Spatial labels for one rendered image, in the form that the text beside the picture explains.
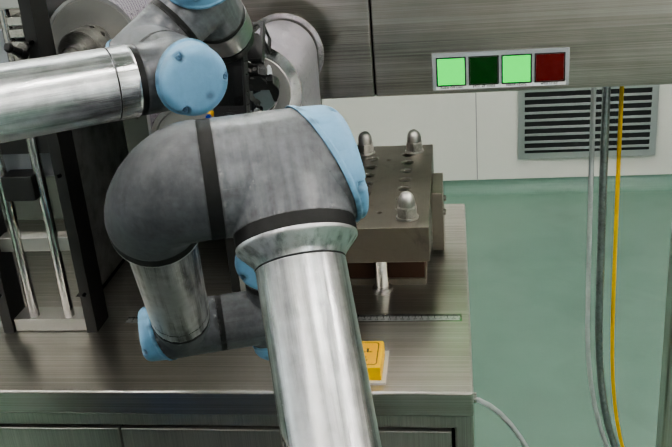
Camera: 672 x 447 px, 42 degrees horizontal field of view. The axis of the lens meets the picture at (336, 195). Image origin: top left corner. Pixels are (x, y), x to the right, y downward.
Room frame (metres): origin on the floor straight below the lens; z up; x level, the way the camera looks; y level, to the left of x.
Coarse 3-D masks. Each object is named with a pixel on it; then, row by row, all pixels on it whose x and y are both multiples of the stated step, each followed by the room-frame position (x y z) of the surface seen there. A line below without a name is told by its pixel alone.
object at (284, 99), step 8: (264, 64) 1.31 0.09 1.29; (272, 64) 1.31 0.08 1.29; (272, 72) 1.31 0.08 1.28; (280, 72) 1.31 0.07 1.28; (280, 80) 1.31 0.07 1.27; (288, 80) 1.31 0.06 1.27; (280, 88) 1.31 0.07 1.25; (288, 88) 1.30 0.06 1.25; (280, 96) 1.31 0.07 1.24; (288, 96) 1.30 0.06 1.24; (280, 104) 1.31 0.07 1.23; (288, 104) 1.30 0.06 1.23
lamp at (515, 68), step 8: (504, 56) 1.58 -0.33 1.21; (512, 56) 1.58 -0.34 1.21; (520, 56) 1.57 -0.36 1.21; (528, 56) 1.57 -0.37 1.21; (504, 64) 1.58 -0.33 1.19; (512, 64) 1.58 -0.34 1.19; (520, 64) 1.57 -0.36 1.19; (528, 64) 1.57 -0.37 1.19; (504, 72) 1.58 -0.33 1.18; (512, 72) 1.58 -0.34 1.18; (520, 72) 1.57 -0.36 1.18; (528, 72) 1.57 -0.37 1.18; (504, 80) 1.58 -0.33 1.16; (512, 80) 1.58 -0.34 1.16; (520, 80) 1.57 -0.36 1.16; (528, 80) 1.57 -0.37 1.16
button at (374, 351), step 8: (368, 344) 1.09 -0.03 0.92; (376, 344) 1.09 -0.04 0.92; (368, 352) 1.07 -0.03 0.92; (376, 352) 1.06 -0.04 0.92; (384, 352) 1.09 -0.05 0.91; (368, 360) 1.05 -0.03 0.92; (376, 360) 1.04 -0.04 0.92; (368, 368) 1.03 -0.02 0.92; (376, 368) 1.03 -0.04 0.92; (368, 376) 1.03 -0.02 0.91; (376, 376) 1.03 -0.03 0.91
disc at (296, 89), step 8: (272, 56) 1.31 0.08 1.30; (280, 56) 1.31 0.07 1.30; (280, 64) 1.31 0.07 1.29; (288, 64) 1.31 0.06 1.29; (288, 72) 1.31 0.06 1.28; (296, 72) 1.31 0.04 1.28; (296, 80) 1.30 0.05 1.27; (296, 88) 1.30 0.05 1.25; (296, 96) 1.30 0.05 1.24; (296, 104) 1.30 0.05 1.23
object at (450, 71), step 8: (440, 64) 1.59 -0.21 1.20; (448, 64) 1.59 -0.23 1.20; (456, 64) 1.59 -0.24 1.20; (440, 72) 1.60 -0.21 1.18; (448, 72) 1.59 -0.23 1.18; (456, 72) 1.59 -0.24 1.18; (464, 72) 1.59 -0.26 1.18; (440, 80) 1.60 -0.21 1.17; (448, 80) 1.59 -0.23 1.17; (456, 80) 1.59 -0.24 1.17; (464, 80) 1.59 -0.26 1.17
